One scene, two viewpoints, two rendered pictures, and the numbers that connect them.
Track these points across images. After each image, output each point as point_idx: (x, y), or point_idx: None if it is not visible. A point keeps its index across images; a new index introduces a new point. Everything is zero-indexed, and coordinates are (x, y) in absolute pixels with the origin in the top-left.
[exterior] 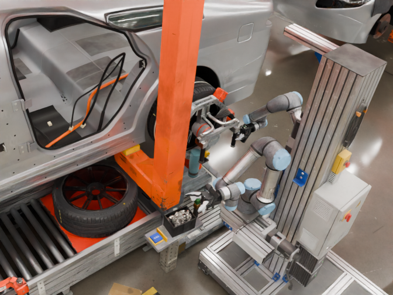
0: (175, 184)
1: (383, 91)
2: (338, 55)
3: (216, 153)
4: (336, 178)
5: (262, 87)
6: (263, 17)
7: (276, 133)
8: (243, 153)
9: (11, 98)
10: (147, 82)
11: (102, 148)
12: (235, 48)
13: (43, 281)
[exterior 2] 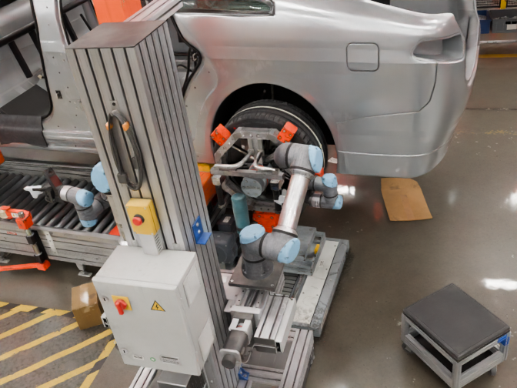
0: None
1: None
2: (115, 26)
3: (381, 259)
4: (147, 245)
5: None
6: (399, 39)
7: (513, 289)
8: (418, 280)
9: (59, 48)
10: (203, 83)
11: None
12: (345, 78)
13: (51, 235)
